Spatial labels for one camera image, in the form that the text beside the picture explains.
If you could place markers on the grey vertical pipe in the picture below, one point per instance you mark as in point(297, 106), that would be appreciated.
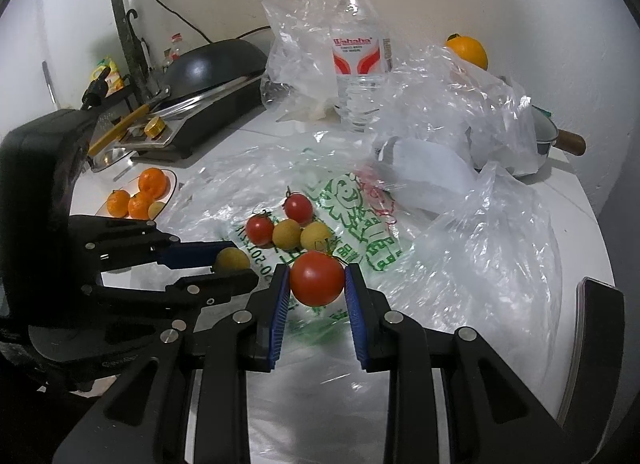
point(120, 14)

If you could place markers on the yellow detergent bottle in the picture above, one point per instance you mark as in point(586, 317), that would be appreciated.
point(114, 75)

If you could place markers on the clear water bottle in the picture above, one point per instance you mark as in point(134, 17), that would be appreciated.
point(360, 54)

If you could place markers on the brown longan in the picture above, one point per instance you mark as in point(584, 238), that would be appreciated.
point(156, 210)
point(316, 236)
point(232, 260)
point(286, 235)

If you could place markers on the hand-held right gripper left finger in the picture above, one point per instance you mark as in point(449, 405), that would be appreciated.
point(278, 316)

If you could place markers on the black umbrella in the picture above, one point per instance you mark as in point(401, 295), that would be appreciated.
point(136, 54)

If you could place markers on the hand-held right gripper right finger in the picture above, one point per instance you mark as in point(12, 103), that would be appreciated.
point(356, 316)

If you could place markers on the black wok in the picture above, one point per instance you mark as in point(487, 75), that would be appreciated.
point(215, 61)

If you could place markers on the black slab with silver rim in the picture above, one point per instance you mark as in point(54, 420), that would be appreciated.
point(595, 354)

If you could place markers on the red cherry tomato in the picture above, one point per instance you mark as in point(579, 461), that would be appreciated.
point(317, 278)
point(260, 229)
point(298, 208)

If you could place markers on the clear plastic bag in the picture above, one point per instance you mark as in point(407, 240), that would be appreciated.
point(450, 99)
point(500, 264)
point(295, 54)

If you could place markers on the large orange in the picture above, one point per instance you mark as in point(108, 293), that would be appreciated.
point(470, 51)

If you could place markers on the white plate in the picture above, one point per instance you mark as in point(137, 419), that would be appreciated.
point(167, 189)

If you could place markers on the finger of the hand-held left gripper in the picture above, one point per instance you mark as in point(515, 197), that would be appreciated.
point(220, 286)
point(192, 254)

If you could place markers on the tangerine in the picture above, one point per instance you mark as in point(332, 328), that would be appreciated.
point(152, 181)
point(139, 206)
point(118, 204)

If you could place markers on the red capped sauce bottle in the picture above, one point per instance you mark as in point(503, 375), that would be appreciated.
point(176, 51)

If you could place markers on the stainless steel gas stove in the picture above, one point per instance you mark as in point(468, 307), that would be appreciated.
point(210, 114)

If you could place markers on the steel pot lid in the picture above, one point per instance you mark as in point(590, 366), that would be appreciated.
point(112, 160)

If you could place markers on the brass stove knob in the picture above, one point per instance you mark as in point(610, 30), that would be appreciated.
point(155, 127)

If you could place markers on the green printed plastic bag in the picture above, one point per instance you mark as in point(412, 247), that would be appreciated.
point(350, 224)

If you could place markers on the grey refrigerator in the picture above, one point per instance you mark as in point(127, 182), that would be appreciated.
point(620, 254)

